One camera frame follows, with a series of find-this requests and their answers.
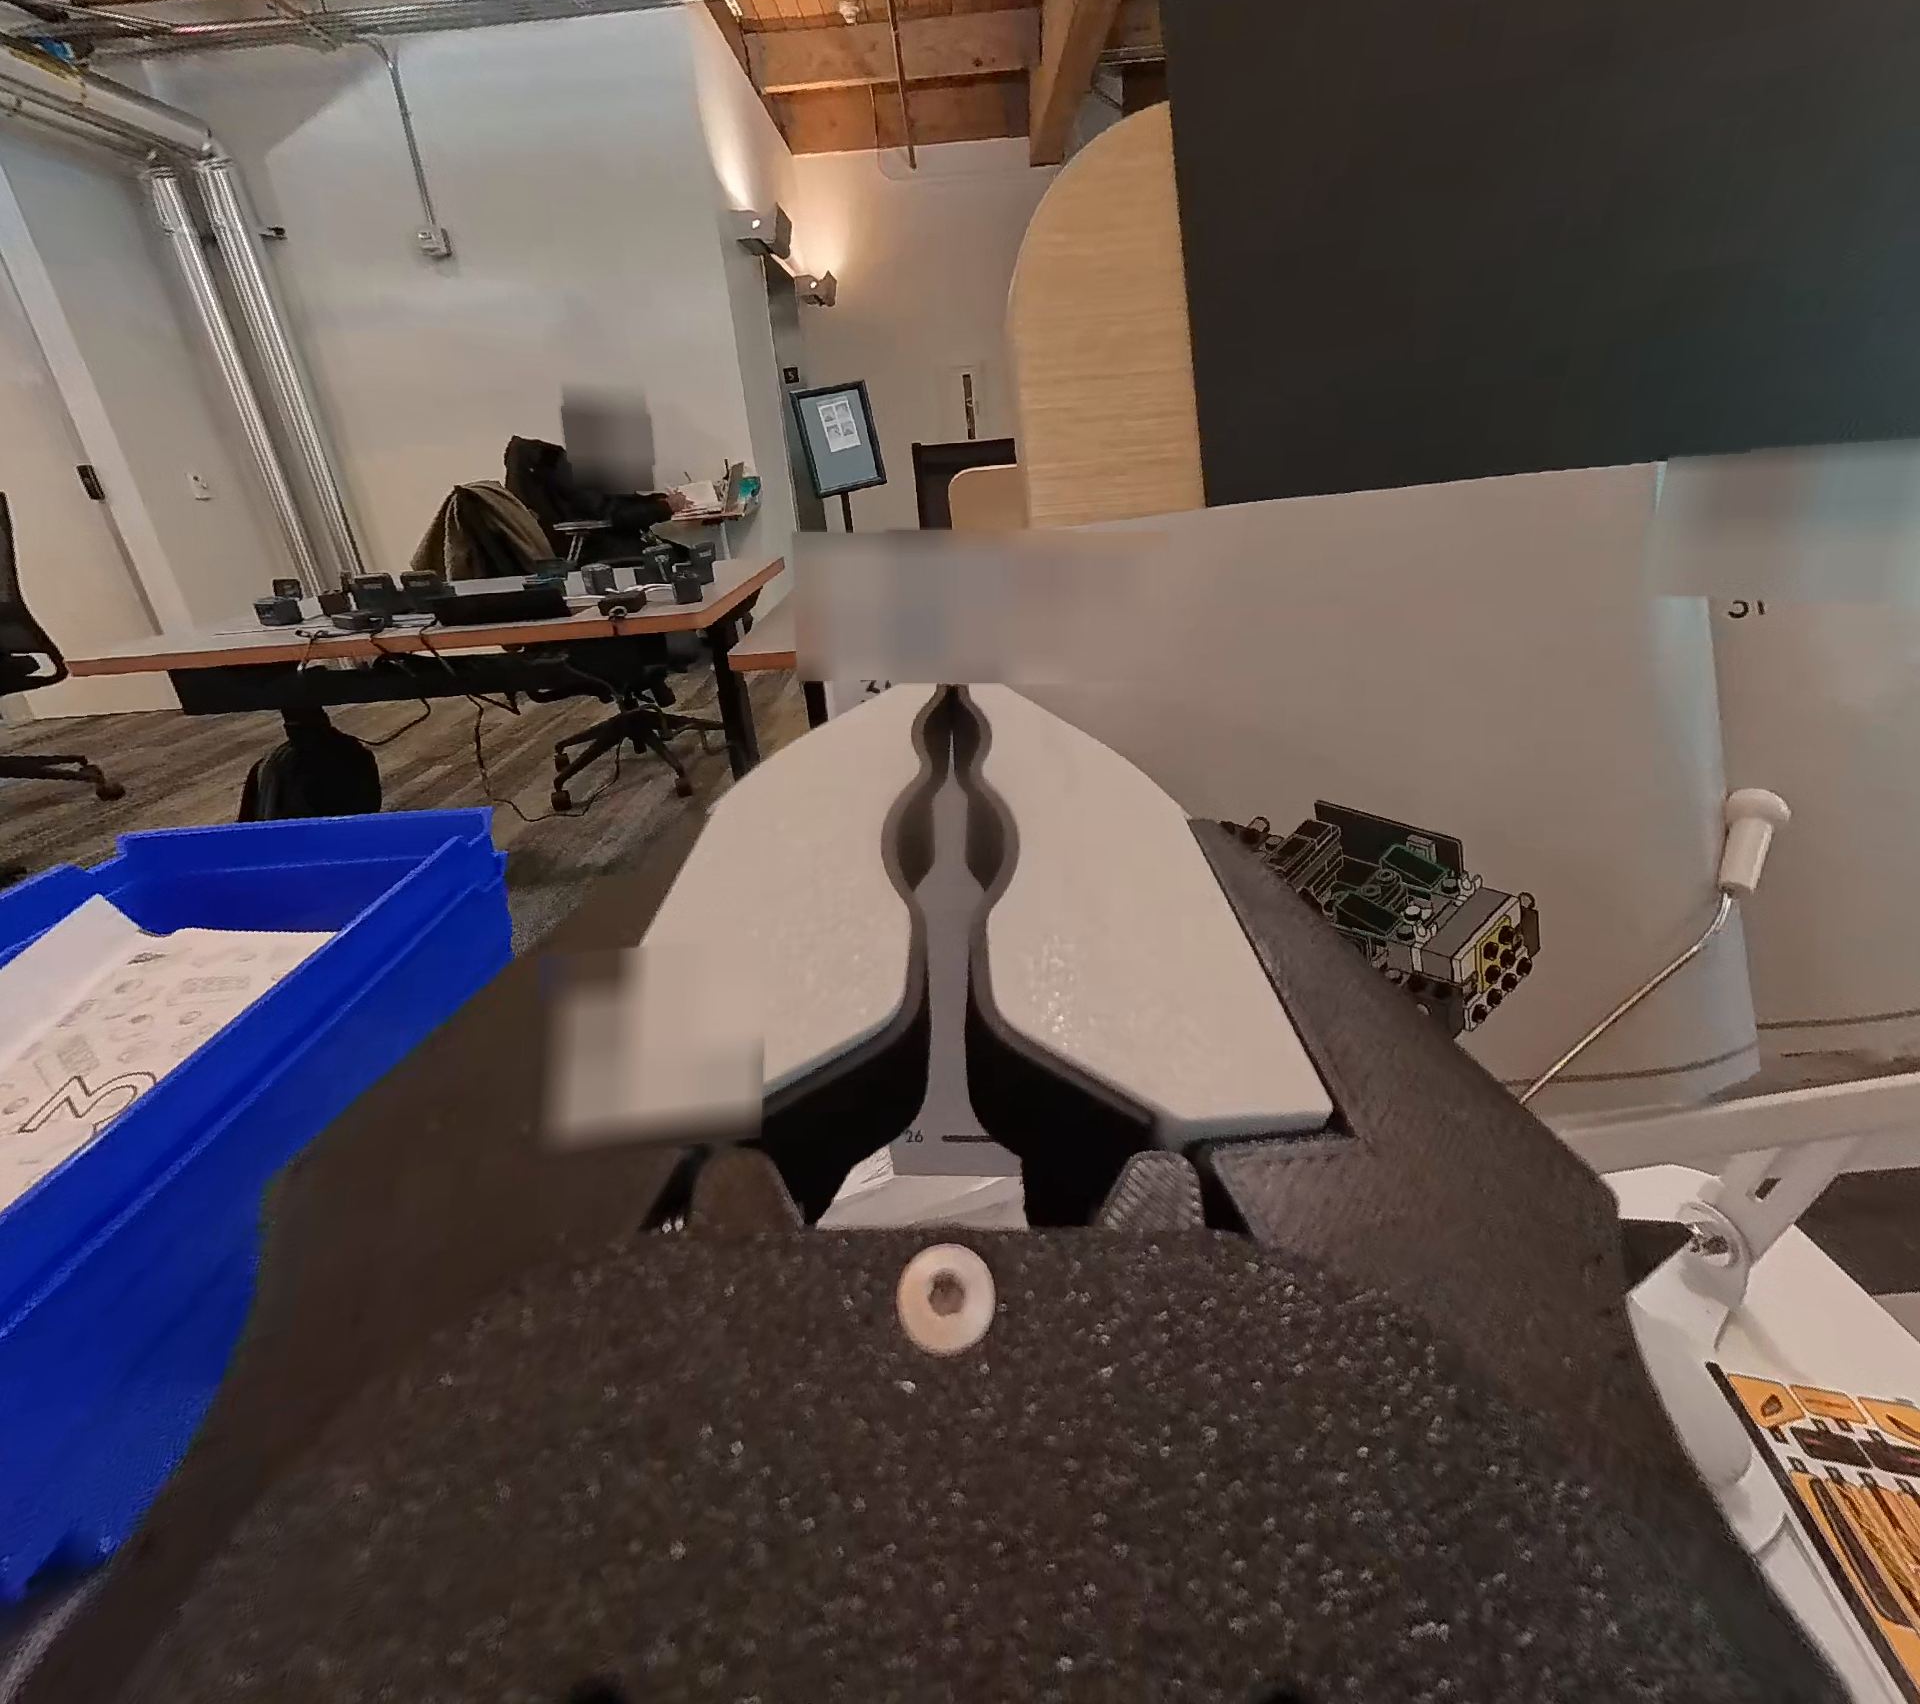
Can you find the instruction booklet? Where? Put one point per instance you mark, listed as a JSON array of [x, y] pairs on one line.
[[1352, 685]]

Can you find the brown jacket on chair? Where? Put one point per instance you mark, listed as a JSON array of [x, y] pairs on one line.
[[474, 532]]

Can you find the black backpack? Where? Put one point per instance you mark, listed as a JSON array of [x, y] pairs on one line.
[[309, 773]]

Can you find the silver vertical pipe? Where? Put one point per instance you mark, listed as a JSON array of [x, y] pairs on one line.
[[260, 293], [194, 293]]

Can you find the row of black devices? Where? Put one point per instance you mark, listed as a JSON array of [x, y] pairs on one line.
[[450, 603]]

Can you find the white book stand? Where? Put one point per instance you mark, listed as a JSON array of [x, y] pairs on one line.
[[1697, 1374]]

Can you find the brown-edged background table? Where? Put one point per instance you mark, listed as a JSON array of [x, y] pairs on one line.
[[225, 644]]

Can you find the white paper sheet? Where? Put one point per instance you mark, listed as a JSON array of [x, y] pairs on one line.
[[89, 1030]]

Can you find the orange black sticker sheet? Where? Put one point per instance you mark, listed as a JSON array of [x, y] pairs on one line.
[[1845, 1497]]

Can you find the large black panel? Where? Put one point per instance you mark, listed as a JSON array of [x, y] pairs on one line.
[[1498, 159]]

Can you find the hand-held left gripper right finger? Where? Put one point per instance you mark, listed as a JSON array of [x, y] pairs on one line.
[[1143, 952]]

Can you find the black office chair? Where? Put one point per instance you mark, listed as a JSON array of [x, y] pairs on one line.
[[17, 624], [636, 729]]

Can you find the blue storage bin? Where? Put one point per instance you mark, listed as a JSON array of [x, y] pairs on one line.
[[150, 1360]]

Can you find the wall lamp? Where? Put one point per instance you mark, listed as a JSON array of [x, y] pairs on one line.
[[817, 289], [760, 230]]

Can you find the light wooden rounded partition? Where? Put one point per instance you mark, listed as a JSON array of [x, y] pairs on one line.
[[1101, 356]]

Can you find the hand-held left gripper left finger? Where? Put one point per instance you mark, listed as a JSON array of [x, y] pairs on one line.
[[813, 864]]

